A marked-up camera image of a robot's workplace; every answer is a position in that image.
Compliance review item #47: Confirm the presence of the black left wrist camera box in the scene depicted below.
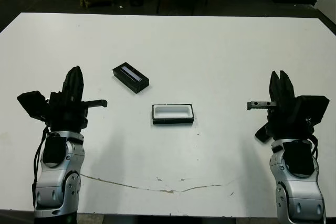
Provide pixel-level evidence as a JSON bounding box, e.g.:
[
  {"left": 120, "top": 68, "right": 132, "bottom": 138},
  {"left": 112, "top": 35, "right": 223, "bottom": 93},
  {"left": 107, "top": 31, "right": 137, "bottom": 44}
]
[{"left": 17, "top": 91, "right": 49, "bottom": 120}]

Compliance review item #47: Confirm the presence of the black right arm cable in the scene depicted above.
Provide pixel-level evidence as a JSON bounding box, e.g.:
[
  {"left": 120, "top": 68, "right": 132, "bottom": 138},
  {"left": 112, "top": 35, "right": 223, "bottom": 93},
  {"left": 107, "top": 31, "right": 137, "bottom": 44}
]
[{"left": 309, "top": 134, "right": 320, "bottom": 162}]

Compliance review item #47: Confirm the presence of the black camera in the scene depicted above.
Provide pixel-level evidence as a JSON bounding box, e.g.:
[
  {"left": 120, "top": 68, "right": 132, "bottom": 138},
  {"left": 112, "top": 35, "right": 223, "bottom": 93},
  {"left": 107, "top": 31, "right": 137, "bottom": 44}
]
[{"left": 255, "top": 125, "right": 272, "bottom": 143}]

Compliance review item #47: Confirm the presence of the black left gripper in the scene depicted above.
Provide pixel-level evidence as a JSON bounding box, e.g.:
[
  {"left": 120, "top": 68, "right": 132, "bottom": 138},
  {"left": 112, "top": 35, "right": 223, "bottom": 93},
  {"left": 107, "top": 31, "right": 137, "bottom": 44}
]
[{"left": 43, "top": 65, "right": 108, "bottom": 133}]

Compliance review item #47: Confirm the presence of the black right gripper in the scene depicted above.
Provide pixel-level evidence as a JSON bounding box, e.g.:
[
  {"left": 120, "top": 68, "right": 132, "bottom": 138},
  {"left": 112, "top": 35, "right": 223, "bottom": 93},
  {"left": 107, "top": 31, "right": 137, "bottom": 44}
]
[{"left": 246, "top": 70, "right": 316, "bottom": 141}]

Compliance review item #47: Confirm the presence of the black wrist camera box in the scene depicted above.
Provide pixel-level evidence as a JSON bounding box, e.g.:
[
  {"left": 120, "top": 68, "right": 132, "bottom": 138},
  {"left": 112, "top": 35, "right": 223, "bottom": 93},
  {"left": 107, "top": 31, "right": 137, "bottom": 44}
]
[
  {"left": 296, "top": 95, "right": 330, "bottom": 125},
  {"left": 17, "top": 91, "right": 49, "bottom": 120}
]

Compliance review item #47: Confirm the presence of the black lid with silver stripe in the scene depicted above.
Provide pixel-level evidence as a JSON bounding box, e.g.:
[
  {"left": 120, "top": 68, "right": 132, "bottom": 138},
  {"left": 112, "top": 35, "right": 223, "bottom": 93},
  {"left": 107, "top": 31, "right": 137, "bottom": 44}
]
[{"left": 112, "top": 62, "right": 150, "bottom": 94}]

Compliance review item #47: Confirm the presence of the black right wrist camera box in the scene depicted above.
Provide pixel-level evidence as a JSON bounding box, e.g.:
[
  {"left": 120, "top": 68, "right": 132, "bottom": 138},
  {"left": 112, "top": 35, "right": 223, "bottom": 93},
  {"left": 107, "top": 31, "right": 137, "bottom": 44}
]
[{"left": 296, "top": 95, "right": 330, "bottom": 125}]

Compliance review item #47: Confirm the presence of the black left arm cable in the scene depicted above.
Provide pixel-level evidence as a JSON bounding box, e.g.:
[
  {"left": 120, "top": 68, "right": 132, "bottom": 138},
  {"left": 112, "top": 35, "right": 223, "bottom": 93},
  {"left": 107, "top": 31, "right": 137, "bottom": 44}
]
[{"left": 31, "top": 126, "right": 50, "bottom": 209}]

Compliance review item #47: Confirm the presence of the black box with white insert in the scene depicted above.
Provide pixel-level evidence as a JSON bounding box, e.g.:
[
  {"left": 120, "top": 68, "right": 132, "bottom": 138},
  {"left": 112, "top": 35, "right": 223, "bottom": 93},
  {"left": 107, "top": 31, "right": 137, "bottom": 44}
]
[{"left": 151, "top": 102, "right": 196, "bottom": 126}]

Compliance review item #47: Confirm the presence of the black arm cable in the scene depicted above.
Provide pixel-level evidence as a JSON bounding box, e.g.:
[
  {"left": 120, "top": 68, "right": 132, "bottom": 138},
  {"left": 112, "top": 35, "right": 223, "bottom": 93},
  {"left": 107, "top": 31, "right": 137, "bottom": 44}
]
[
  {"left": 31, "top": 126, "right": 50, "bottom": 209},
  {"left": 309, "top": 134, "right": 320, "bottom": 162}
]

